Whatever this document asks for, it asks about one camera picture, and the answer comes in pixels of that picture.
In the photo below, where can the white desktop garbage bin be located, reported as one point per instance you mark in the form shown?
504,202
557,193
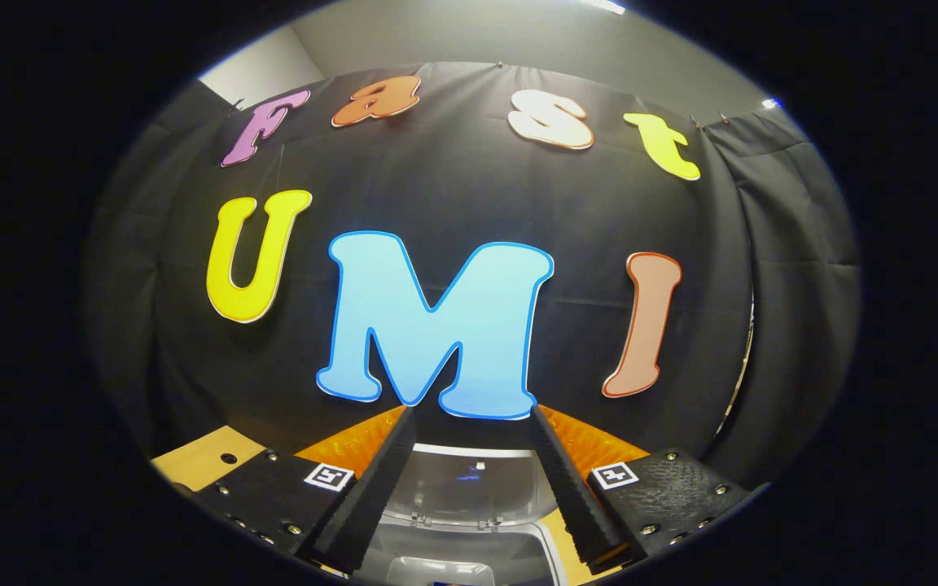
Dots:
469,496

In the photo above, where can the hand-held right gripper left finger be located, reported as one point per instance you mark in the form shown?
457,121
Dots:
371,496

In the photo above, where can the wooden desktop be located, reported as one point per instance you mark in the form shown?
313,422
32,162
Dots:
196,462

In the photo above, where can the black backdrop cloth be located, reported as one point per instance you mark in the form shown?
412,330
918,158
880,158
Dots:
453,179

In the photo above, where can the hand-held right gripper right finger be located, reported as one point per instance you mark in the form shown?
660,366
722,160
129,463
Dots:
575,496

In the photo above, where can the ceiling light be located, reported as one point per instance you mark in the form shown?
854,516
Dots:
770,103
603,6

